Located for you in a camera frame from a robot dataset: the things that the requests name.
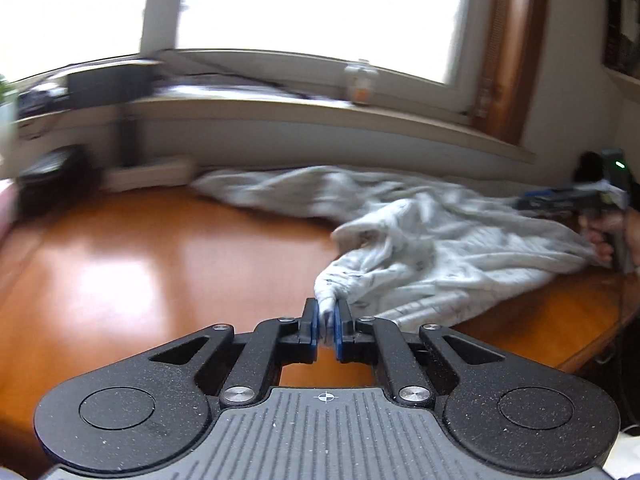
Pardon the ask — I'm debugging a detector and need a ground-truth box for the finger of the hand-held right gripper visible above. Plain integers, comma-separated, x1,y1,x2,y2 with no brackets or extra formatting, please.
515,187,583,213

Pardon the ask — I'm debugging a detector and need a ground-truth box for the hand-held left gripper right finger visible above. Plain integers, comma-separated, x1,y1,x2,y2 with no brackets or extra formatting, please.
334,299,506,406

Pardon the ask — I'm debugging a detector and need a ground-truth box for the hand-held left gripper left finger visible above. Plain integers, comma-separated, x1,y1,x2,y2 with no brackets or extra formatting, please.
150,297,321,406

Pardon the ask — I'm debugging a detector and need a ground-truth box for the white checker-print pajama garment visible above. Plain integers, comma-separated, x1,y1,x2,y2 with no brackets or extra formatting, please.
190,166,608,348

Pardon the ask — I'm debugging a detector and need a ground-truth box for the person's right hand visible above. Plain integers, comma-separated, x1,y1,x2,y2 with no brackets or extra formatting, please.
580,207,640,268

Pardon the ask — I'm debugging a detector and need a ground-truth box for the black folded garment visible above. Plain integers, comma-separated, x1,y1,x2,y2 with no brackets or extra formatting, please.
572,152,606,183

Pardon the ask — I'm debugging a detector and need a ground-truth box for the beige window sill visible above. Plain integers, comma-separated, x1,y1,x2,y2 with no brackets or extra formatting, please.
15,50,538,163

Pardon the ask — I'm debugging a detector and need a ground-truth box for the jar with orange label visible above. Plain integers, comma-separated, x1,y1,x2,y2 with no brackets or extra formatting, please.
344,60,378,108

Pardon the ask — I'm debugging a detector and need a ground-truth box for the white power strip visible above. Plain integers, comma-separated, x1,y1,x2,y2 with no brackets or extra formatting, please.
102,155,198,192

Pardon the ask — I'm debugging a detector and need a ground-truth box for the black power adapter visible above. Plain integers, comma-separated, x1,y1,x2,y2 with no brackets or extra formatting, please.
117,105,146,168

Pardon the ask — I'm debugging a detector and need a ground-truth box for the black woven pouch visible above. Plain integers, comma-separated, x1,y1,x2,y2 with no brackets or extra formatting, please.
15,145,108,216

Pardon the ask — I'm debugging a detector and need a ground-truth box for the flat black device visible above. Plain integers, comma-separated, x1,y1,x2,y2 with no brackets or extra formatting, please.
65,62,161,111

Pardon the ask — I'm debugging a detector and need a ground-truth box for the white bottle with green top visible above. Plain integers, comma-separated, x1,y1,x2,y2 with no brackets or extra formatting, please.
0,74,20,161

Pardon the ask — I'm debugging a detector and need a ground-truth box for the brown wooden window frame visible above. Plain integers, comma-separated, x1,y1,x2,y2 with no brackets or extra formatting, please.
470,0,551,146

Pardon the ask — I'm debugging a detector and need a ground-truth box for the wall shelf with books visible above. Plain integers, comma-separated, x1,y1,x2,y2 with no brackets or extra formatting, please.
600,0,640,81

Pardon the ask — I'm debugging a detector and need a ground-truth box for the black cable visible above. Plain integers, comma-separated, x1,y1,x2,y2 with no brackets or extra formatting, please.
170,50,311,98

